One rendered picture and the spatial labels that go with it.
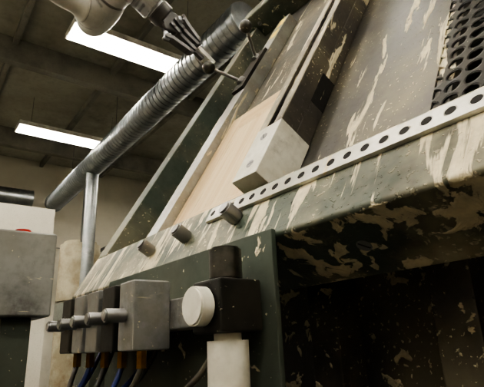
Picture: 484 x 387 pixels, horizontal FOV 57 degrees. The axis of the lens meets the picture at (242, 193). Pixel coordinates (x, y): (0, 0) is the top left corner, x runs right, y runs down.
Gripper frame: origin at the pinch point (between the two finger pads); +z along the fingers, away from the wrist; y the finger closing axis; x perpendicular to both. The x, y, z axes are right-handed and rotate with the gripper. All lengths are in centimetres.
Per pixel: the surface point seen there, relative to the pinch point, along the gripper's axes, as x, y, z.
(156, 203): -7, 48, 14
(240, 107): 17.0, 22.4, 13.4
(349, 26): 54, 20, 13
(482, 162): 87, 80, 11
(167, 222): 17, 64, 12
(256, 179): 53, 69, 10
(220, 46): -171, -210, 29
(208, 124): -7.0, 13.5, 14.7
